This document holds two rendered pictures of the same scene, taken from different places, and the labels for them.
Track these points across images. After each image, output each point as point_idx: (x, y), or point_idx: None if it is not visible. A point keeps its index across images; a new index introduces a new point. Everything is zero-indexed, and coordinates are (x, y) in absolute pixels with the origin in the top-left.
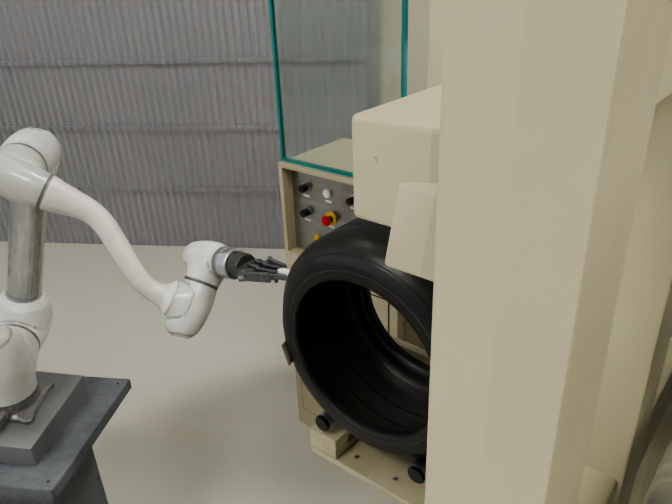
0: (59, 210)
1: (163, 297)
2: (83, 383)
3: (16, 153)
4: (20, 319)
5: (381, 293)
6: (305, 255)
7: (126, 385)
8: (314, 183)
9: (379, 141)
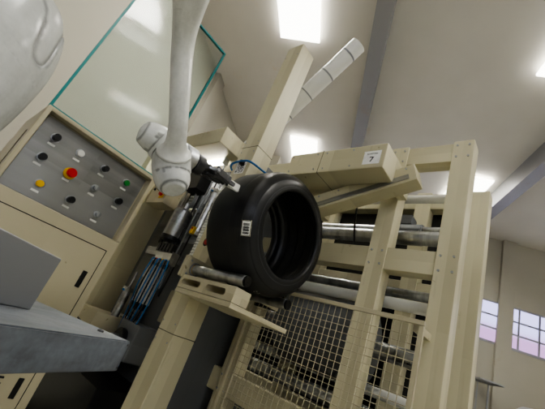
0: (199, 15)
1: (186, 149)
2: None
3: None
4: None
5: (312, 204)
6: (280, 176)
7: None
8: (69, 139)
9: (391, 152)
